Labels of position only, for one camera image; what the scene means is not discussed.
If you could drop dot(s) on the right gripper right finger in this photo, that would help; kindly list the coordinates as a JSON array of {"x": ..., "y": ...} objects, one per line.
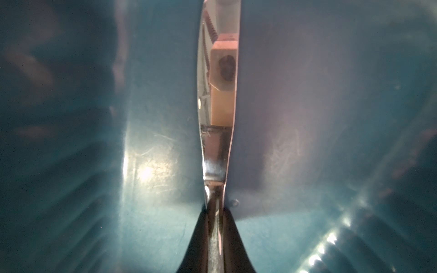
[{"x": 236, "y": 259}]

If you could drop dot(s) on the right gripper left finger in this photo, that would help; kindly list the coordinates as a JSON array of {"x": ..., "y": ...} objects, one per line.
[{"x": 196, "y": 256}]

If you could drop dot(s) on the dark teal plastic bin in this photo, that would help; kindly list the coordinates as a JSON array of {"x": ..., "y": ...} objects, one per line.
[{"x": 333, "y": 167}]

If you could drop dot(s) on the silver table knife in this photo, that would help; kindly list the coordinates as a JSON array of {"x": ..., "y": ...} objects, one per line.
[{"x": 218, "y": 56}]

